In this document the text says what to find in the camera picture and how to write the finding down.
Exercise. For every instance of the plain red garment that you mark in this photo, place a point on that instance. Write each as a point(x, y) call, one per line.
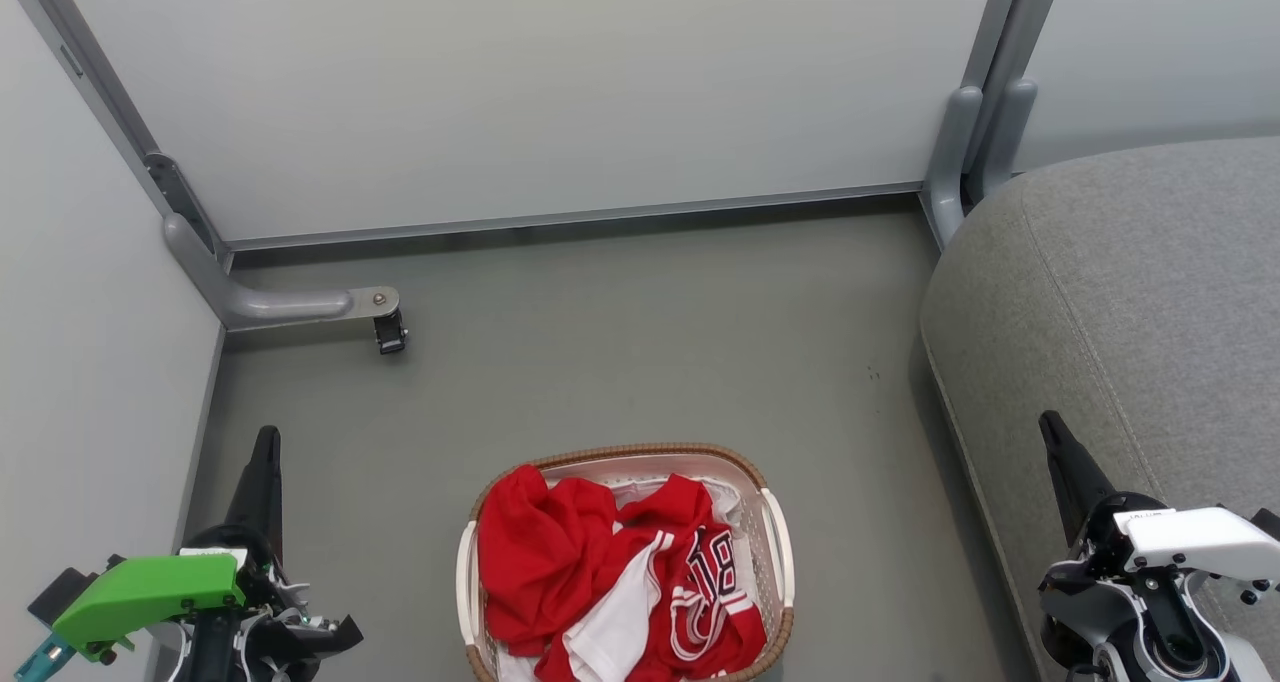
point(540, 552)

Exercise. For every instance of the white wicker-rimmed laundry basket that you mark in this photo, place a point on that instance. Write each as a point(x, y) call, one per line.
point(775, 552)

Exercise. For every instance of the white cloth basket liner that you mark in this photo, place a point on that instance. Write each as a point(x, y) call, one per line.
point(650, 489)

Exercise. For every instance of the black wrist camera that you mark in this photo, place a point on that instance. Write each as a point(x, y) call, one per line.
point(65, 592)
point(1266, 524)

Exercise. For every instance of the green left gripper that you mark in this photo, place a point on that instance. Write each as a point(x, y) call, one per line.
point(150, 590)

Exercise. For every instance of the grey slanted partition post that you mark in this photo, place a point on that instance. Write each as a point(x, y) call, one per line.
point(110, 102)

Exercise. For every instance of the red lettered basketball jersey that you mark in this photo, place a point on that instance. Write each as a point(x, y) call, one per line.
point(700, 602)

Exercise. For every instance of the grey double partition post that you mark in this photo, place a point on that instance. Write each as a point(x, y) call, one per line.
point(960, 152)

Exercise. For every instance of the black caster wheel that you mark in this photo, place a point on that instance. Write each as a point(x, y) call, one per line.
point(390, 334)

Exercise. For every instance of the grey fabric sofa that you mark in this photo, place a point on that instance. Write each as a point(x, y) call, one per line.
point(1130, 302)

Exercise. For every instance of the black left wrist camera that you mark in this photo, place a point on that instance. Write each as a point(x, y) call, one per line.
point(65, 592)

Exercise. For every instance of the grey partition foot bracket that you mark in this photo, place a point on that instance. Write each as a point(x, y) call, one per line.
point(260, 305)

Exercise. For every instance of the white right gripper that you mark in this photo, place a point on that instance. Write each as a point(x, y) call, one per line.
point(1200, 540)

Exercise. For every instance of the grey partition bottom rail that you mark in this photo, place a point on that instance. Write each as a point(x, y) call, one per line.
point(570, 218)

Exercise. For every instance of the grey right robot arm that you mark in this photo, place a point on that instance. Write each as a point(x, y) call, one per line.
point(1100, 612)

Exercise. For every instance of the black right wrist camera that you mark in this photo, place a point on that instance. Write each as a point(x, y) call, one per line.
point(1266, 524)

